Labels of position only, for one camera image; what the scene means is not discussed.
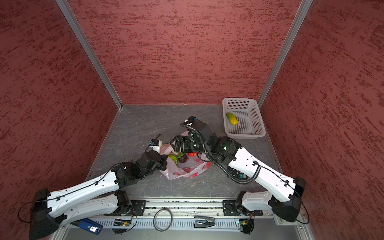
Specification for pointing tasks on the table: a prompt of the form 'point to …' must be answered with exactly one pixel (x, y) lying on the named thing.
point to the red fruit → (192, 154)
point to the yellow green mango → (231, 117)
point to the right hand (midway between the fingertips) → (178, 146)
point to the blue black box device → (89, 225)
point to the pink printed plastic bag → (194, 166)
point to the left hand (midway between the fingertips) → (167, 159)
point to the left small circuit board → (119, 222)
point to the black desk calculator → (237, 174)
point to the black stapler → (203, 221)
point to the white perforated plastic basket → (242, 118)
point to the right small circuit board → (246, 226)
